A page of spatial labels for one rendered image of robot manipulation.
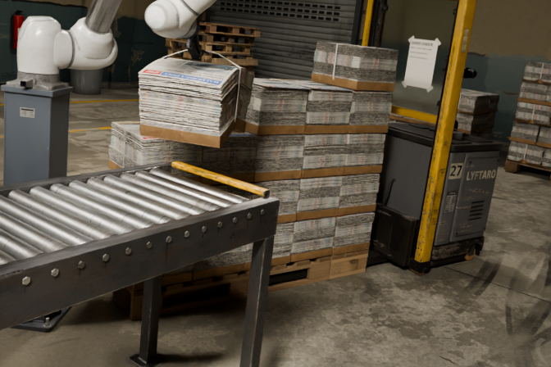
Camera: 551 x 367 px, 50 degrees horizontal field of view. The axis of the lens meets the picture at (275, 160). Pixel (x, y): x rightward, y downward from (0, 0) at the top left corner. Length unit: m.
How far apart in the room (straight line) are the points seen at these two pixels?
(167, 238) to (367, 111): 1.87
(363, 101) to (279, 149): 0.57
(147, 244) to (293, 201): 1.59
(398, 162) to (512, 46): 5.39
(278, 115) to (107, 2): 0.94
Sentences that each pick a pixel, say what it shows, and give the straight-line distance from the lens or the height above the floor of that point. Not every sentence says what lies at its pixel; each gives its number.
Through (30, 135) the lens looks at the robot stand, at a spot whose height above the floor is 0.82.
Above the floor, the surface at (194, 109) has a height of 1.04.
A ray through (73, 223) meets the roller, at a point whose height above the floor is 0.79.
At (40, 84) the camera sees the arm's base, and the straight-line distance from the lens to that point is 2.46.
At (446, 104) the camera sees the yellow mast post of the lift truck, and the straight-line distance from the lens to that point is 3.39.
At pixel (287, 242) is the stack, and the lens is 3.06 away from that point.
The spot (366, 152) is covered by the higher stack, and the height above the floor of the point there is 0.72.
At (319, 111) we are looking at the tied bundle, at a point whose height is 0.95.
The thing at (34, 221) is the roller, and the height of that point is 0.79.
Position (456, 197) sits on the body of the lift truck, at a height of 0.47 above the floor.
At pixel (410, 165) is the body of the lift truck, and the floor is 0.60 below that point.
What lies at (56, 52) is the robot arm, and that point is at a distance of 2.48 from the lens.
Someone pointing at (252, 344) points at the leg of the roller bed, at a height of 0.30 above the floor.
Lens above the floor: 1.33
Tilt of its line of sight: 13 degrees down
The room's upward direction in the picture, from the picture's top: 7 degrees clockwise
